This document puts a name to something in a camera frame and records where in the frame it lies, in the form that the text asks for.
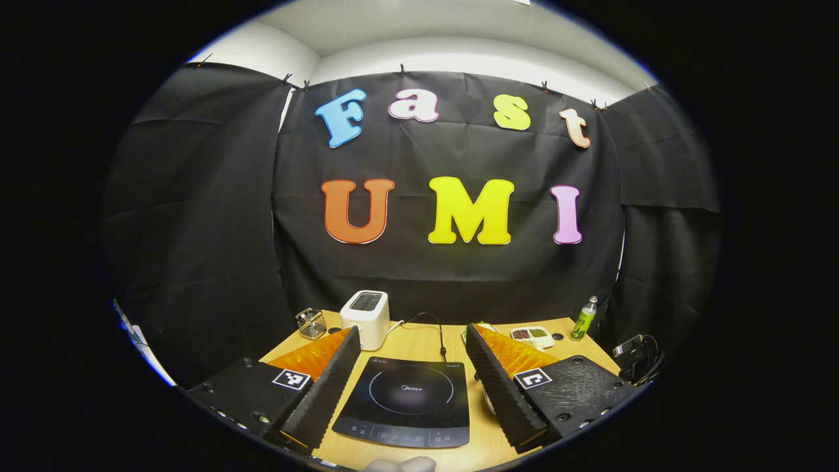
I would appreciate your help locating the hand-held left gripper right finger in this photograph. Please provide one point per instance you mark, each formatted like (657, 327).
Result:
(501, 393)

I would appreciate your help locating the white divided bean tray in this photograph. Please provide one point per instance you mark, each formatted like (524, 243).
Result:
(532, 337)

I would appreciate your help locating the pale green sandwich plate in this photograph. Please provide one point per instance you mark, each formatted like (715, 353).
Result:
(488, 324)

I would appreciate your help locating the white strip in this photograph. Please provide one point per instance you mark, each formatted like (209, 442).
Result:
(141, 341)

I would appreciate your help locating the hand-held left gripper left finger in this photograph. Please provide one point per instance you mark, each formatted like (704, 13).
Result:
(328, 393)

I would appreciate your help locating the black induction cooktop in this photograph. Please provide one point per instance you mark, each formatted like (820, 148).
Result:
(409, 419)

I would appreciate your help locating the white toaster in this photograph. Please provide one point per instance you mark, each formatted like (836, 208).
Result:
(367, 324)

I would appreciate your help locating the green label drink bottle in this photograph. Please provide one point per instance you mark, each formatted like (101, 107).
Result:
(582, 322)

